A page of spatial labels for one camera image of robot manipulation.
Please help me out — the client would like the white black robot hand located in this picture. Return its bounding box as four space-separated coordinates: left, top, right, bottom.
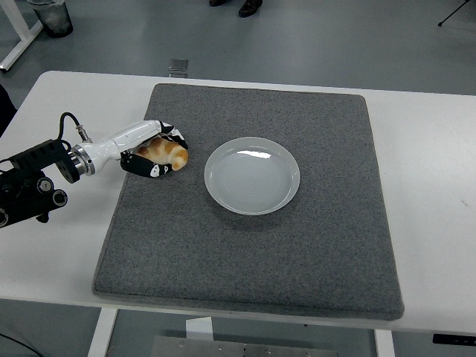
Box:
88 118 189 180

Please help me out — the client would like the golden croissant bread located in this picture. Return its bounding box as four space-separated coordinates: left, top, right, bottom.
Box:
135 136 190 172

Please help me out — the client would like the white round plate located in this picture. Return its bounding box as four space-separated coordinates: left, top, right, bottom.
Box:
203 136 301 216

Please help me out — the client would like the grey metal plate with screws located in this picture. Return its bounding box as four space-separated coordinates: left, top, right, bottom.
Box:
150 335 338 357

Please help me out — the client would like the metal floor outlet cover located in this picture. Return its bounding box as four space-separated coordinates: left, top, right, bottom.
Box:
167 58 190 78

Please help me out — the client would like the black robot body part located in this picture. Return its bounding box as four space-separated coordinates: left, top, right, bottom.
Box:
0 83 18 138

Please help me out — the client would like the grey trash bin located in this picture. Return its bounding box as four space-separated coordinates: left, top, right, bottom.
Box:
29 0 74 39

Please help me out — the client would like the grey felt mat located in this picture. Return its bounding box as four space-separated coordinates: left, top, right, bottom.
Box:
91 83 405 321

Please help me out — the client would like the white table leg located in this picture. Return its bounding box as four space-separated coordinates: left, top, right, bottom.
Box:
373 329 396 357
87 307 119 357

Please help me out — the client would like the white table column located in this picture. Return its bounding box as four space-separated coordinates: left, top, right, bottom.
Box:
185 316 215 341

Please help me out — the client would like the black tripod leg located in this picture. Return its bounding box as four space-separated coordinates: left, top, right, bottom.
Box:
437 0 476 28

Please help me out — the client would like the black table control panel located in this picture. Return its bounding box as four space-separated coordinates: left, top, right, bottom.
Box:
432 333 476 345

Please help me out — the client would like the white table frame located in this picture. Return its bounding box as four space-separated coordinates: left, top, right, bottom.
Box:
0 0 45 74

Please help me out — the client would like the thin black floor cable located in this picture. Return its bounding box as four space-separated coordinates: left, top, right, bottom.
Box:
0 332 38 357

